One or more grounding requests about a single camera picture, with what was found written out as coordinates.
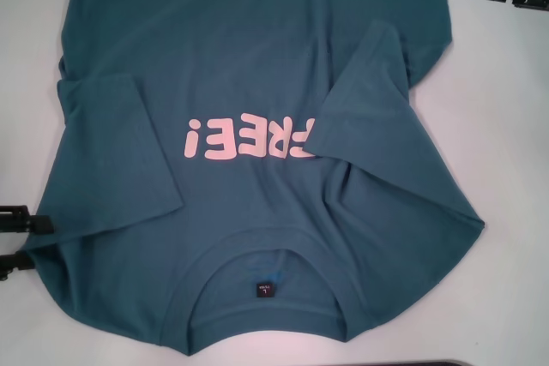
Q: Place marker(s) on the blue t-shirt with pink print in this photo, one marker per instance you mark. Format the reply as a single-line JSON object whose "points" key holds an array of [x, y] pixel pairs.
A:
{"points": [[236, 211]]}

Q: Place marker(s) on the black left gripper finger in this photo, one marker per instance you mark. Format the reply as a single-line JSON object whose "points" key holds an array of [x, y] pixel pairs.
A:
{"points": [[17, 263], [42, 225]]}

